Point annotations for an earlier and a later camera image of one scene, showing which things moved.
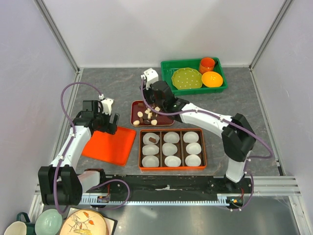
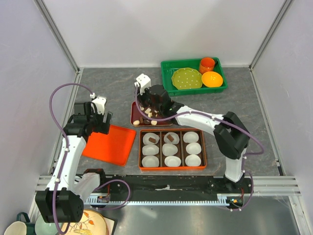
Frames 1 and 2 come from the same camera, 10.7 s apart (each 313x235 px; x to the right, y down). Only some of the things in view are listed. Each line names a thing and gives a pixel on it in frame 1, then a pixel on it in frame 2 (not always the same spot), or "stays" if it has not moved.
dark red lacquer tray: (141, 116) stays
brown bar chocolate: (152, 139) stays
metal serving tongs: (153, 113) → (146, 105)
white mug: (16, 228) stays
